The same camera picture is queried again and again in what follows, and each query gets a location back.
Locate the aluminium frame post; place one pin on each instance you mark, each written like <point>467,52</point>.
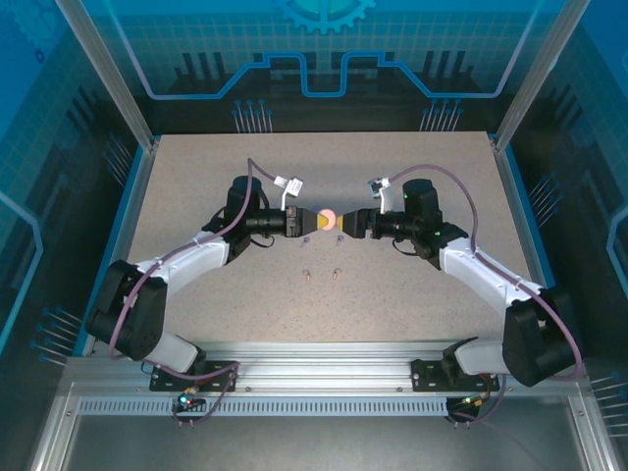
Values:
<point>539,73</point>
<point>110,73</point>

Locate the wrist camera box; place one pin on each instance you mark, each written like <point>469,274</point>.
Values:
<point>375,187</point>
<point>294,186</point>

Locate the aluminium mounting rail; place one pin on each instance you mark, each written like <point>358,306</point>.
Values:
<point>324,368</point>

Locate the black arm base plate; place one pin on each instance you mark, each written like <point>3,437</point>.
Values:
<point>427,375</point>
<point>164,382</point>

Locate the pink round earbud case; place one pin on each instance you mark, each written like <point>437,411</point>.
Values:
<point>329,220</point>

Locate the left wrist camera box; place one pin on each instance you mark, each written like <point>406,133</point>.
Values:
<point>294,186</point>

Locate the small connector board with lights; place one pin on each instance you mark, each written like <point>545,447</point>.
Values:
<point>186,401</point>
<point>473,402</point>

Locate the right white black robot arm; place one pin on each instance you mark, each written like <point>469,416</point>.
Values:
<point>481,267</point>

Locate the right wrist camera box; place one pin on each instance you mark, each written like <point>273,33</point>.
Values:
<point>375,187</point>

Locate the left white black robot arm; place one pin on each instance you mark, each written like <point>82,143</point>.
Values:
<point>191,255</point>

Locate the blue table side strip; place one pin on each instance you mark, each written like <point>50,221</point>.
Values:
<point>116,235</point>
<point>534,235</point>

